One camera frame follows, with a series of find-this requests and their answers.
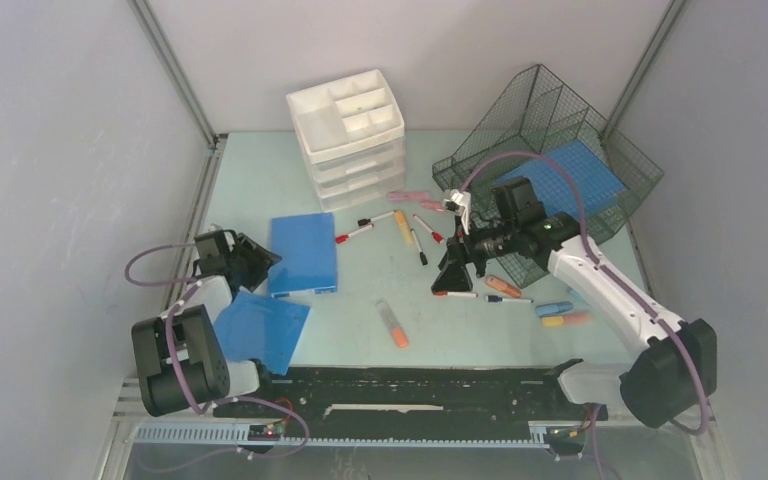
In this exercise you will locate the red cap marker right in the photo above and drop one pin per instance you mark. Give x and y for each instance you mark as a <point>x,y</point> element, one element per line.
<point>437,237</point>

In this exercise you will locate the pink highlighter right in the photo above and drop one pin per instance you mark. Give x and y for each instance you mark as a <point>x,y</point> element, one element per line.
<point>432,206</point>

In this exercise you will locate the orange highlighter by basket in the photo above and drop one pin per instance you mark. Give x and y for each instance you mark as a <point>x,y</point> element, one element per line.
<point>502,286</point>

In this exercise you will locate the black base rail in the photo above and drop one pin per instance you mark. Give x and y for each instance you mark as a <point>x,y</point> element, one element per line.
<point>425,404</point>

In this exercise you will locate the pink highlighter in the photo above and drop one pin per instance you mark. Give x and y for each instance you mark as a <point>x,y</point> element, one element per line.
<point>432,206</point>
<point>408,196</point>

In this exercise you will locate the clear orange highlighter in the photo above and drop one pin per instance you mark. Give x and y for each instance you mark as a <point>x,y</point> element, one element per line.
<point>392,324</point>

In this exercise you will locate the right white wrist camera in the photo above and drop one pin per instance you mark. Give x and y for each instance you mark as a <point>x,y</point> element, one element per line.
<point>459,202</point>

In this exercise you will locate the black cap marker lower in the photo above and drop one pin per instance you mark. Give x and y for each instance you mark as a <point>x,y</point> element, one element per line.
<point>421,254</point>

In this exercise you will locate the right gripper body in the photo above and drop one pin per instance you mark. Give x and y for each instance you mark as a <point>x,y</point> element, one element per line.
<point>479,249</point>

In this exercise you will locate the black cap marker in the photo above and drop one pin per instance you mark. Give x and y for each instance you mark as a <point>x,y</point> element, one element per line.
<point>421,254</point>
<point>366,221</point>

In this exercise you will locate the black cap marker upper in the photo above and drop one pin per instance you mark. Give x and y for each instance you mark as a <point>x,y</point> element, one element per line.
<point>366,221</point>

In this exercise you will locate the yellow orange highlighter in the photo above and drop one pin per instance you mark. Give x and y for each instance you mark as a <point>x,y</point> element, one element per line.
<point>565,319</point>

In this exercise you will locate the red cap marker bottom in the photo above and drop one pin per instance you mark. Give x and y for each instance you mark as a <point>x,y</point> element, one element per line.
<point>461,294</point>

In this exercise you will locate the red cap marker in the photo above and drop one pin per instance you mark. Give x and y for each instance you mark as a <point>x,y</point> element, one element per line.
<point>437,237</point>
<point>461,294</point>
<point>345,237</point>

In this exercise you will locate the pink highlighter left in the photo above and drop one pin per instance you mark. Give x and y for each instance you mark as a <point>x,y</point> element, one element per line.
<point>408,196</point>

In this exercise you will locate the red cap marker left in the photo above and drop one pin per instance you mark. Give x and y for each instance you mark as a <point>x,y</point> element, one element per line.
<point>345,237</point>

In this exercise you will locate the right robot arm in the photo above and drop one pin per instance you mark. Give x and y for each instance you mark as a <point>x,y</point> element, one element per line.
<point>674,362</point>

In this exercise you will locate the green wire mesh organizer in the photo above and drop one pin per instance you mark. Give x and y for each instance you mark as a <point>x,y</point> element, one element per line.
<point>536,113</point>

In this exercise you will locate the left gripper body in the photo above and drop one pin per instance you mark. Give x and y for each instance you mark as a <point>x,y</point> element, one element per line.
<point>233,261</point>

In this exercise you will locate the white plastic drawer organizer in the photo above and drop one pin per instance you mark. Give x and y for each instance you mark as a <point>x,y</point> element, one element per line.
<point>351,134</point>

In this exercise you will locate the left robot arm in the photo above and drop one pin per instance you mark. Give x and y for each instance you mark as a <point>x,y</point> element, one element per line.
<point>180,361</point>

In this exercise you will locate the light blue highlighter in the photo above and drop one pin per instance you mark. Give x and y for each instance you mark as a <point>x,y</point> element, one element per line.
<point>574,294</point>

